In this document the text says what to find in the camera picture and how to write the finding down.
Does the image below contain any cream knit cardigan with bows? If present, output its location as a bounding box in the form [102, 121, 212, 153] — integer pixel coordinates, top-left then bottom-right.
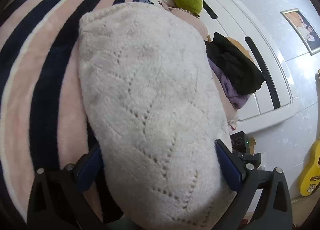
[79, 2, 234, 229]

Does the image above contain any purple knit garment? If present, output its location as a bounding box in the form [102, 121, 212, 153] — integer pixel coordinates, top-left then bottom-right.
[208, 59, 251, 110]

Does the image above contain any yellow ukulele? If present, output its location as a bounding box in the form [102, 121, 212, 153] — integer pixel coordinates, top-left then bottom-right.
[298, 135, 319, 196]

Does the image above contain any black folded garment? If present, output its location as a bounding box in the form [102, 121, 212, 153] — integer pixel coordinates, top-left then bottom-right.
[205, 32, 265, 95]

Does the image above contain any striped fleece blanket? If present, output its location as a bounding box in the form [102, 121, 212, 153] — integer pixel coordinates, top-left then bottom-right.
[1, 0, 148, 229]

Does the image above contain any orange plush bear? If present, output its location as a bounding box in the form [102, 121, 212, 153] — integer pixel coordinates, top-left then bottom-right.
[226, 37, 254, 63]

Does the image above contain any framed portrait photo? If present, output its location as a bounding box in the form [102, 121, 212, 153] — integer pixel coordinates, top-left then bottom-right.
[280, 8, 319, 55]

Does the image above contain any white bed headboard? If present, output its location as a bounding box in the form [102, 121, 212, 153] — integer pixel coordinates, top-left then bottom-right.
[200, 0, 299, 124]

